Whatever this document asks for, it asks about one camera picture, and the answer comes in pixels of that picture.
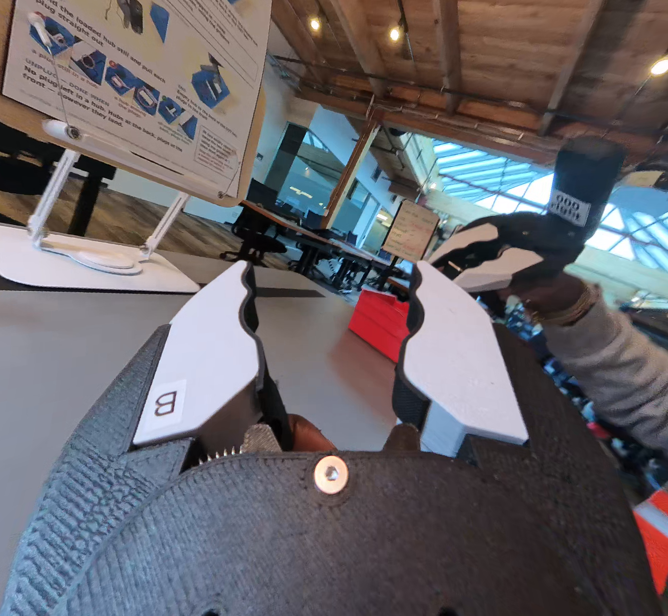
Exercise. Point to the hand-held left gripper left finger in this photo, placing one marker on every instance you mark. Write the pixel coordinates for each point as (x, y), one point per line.
(208, 344)

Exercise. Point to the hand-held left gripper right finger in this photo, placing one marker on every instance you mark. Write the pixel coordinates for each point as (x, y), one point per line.
(459, 365)

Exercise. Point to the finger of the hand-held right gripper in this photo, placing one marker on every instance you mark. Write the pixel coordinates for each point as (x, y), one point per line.
(501, 274)
(469, 240)

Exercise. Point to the person's right hand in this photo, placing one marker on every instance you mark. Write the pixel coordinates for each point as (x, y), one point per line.
(548, 295)

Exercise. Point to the handwritten whiteboard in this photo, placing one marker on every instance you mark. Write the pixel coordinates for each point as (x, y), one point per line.
(409, 229)

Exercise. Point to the red plastic bin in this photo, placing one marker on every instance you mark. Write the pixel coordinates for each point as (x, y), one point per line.
(375, 323)

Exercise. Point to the ceiling spotlight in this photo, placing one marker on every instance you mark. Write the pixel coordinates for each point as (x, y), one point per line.
(314, 23)
(658, 67)
(395, 33)

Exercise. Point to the black office chair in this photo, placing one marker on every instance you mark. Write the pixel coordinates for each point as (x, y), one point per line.
(255, 229)

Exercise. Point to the wooden office desk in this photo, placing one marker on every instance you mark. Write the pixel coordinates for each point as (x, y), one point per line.
(313, 232)

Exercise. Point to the white board stand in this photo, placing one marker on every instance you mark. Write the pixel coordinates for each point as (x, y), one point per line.
(31, 256)

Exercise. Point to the orange white striped object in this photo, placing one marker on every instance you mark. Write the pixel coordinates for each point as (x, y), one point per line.
(655, 532)

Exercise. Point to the printed instruction board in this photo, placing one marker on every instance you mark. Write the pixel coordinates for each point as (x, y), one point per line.
(156, 78)

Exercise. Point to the wooden support post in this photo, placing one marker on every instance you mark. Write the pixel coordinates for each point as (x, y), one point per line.
(349, 177)

